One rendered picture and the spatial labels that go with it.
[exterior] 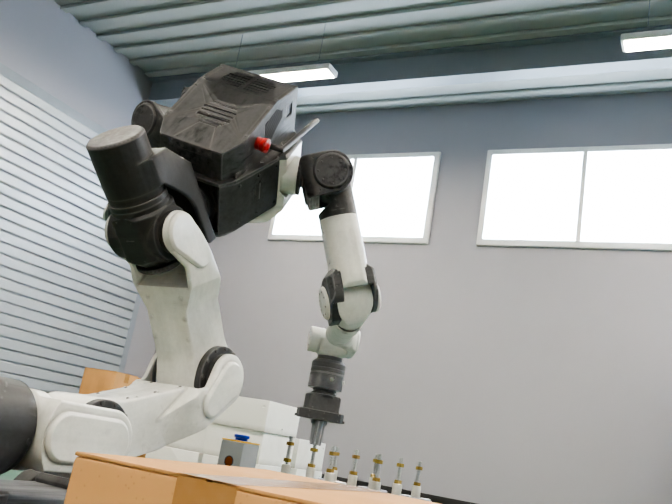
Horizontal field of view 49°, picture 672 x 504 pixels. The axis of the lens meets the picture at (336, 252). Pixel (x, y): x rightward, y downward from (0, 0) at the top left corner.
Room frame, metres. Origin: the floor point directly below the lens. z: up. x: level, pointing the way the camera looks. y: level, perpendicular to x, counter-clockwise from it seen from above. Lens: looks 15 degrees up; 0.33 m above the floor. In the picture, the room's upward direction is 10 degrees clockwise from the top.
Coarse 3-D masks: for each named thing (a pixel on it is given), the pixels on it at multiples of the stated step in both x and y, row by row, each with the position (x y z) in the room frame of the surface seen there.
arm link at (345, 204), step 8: (344, 192) 1.59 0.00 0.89; (352, 192) 1.61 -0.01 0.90; (328, 200) 1.63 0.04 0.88; (336, 200) 1.59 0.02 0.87; (344, 200) 1.59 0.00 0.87; (352, 200) 1.61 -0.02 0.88; (328, 208) 1.59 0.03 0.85; (336, 208) 1.59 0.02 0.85; (344, 208) 1.59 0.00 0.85; (352, 208) 1.60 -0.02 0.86; (320, 216) 1.62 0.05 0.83; (328, 216) 1.60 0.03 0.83
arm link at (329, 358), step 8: (312, 328) 1.90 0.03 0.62; (320, 328) 1.90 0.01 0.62; (312, 336) 1.89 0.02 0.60; (320, 336) 1.89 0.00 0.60; (312, 344) 1.89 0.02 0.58; (320, 344) 1.89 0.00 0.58; (328, 344) 1.89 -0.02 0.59; (320, 352) 1.90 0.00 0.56; (328, 352) 1.89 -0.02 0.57; (336, 352) 1.89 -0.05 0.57; (344, 352) 1.90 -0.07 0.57; (320, 360) 1.89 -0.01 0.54; (328, 360) 1.89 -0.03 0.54; (336, 360) 1.90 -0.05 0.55; (312, 368) 1.91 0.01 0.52; (320, 368) 1.89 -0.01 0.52; (328, 368) 1.88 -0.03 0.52; (336, 368) 1.89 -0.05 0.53; (344, 368) 1.91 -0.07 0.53
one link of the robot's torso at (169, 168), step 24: (96, 144) 1.29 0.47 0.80; (120, 144) 1.27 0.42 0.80; (144, 144) 1.31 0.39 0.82; (96, 168) 1.32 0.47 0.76; (120, 168) 1.30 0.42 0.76; (144, 168) 1.32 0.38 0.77; (168, 168) 1.36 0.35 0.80; (192, 168) 1.42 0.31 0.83; (120, 192) 1.33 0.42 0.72; (144, 192) 1.34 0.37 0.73; (168, 192) 1.49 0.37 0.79; (192, 192) 1.43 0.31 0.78; (192, 216) 1.50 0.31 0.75; (168, 264) 1.45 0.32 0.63
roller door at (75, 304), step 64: (0, 64) 6.05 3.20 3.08; (0, 128) 6.19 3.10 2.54; (64, 128) 6.76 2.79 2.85; (0, 192) 6.35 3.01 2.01; (64, 192) 6.93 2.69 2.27; (0, 256) 6.51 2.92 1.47; (64, 256) 7.11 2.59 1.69; (0, 320) 6.67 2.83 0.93; (64, 320) 7.31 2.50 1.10; (128, 320) 8.06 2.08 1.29; (64, 384) 7.50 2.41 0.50
